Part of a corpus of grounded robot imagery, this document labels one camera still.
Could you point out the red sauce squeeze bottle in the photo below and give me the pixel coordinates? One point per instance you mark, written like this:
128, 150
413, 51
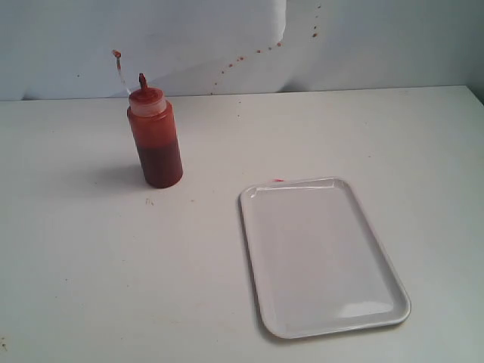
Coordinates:
152, 122

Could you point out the white rectangular plastic tray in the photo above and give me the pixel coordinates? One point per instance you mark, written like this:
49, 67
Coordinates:
317, 265

